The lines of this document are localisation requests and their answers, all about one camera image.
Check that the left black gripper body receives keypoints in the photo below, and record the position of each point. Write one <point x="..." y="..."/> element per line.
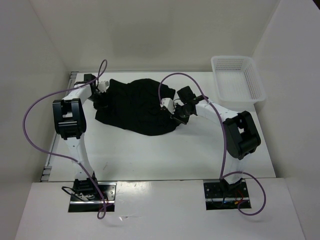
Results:
<point x="97" y="94"/>

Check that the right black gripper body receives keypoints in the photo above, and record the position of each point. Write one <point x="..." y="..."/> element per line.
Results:
<point x="182" y="111"/>

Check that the black shorts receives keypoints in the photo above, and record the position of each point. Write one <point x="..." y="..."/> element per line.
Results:
<point x="135" y="106"/>

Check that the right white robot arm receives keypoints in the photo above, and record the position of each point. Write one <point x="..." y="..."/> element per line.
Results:
<point x="240" y="134"/>

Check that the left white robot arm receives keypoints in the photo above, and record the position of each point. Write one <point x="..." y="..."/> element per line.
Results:
<point x="70" y="123"/>

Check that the white plastic basket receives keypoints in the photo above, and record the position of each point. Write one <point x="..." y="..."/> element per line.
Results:
<point x="237" y="79"/>

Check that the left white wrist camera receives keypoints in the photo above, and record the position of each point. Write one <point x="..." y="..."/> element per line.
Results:
<point x="103" y="86"/>

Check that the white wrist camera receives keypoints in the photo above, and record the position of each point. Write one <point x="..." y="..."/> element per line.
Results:
<point x="167" y="104"/>
<point x="103" y="86"/>

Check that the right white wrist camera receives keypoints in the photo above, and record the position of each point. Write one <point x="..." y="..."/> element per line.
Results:
<point x="167" y="104"/>

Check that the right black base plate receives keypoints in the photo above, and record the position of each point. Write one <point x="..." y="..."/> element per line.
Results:
<point x="217" y="199"/>

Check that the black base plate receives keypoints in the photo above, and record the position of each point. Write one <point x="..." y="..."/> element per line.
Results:
<point x="80" y="203"/>
<point x="217" y="199"/>

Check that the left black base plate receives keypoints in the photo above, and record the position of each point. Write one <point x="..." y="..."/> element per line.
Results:
<point x="80" y="203"/>

